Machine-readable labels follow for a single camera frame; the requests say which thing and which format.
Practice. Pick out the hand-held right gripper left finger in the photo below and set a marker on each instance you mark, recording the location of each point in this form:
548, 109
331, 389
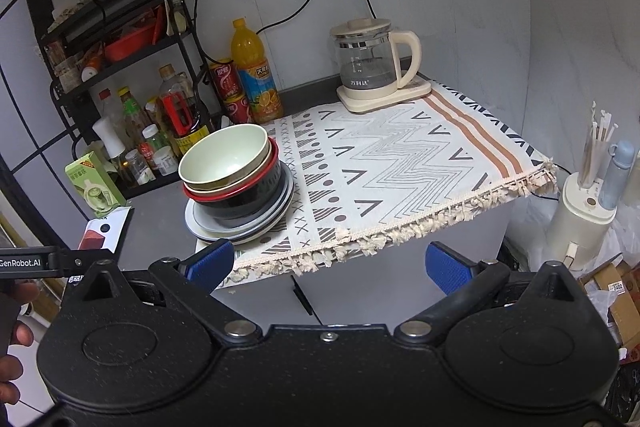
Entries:
212, 259

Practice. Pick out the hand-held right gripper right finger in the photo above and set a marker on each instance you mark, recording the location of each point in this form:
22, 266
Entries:
447, 267

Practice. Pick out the white plate grey rim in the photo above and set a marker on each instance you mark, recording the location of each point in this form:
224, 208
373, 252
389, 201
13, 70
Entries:
217, 239

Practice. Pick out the white deep plate cloud print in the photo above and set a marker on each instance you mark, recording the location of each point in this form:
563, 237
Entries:
199, 222

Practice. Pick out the red and black bowl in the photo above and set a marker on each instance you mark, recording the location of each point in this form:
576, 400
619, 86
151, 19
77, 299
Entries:
245, 207

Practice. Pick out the pale green bowl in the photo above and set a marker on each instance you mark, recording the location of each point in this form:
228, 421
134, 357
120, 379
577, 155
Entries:
255, 187
225, 157

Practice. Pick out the white deep plate whisk print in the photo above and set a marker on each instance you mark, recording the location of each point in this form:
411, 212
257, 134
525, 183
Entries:
284, 202

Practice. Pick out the person's left hand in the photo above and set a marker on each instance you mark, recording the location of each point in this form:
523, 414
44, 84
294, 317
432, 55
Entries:
22, 334

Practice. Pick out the black and white carton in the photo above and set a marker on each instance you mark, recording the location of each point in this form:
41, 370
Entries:
100, 239

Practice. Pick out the black metal shelf rack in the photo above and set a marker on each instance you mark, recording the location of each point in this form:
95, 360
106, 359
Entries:
145, 191

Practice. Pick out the green carton box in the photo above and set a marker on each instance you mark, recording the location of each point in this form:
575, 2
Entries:
95, 187

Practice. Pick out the small white jar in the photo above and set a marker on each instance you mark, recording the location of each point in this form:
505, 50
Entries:
165, 159

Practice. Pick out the small glass jar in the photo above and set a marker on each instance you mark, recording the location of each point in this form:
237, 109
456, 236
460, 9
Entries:
137, 167

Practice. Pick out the patterned fringed tablecloth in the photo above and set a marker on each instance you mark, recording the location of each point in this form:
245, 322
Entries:
400, 157

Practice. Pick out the small bottle white cap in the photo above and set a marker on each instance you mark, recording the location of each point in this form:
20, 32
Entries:
150, 142

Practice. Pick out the cream utensil holder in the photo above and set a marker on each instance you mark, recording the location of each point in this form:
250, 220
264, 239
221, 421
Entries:
575, 227

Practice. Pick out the white plastic bottle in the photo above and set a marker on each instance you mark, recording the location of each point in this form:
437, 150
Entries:
107, 134

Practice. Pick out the red drink can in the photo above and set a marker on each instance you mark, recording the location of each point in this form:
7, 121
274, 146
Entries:
225, 79
237, 109

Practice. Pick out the green label sauce bottle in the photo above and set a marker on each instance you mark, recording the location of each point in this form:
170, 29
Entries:
131, 117

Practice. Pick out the brown cardboard box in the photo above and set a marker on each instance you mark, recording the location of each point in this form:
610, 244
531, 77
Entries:
612, 282

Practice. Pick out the clear bottle red cap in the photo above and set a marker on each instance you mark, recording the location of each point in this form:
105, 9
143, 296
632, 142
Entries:
107, 104

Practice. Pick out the cream kettle base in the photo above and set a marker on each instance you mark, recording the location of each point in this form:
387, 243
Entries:
385, 99

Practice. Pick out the dark sauce bottle gold cap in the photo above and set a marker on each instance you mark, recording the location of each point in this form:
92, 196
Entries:
170, 79

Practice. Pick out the orange juice bottle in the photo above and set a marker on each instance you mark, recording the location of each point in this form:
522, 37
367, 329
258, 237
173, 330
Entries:
255, 72

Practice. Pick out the pale blue bottle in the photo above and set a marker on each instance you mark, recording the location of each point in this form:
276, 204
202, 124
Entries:
617, 177

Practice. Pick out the bundle of wrapped chopsticks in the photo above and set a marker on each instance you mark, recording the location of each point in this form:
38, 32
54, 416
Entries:
597, 142

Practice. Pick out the small white orange bottle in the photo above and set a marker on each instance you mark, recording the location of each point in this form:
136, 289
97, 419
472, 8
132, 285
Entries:
90, 69

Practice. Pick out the glass electric kettle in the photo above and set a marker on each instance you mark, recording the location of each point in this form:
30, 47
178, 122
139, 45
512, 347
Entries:
365, 67

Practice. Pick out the red plastic basket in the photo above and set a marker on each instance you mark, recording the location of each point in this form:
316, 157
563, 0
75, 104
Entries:
127, 47

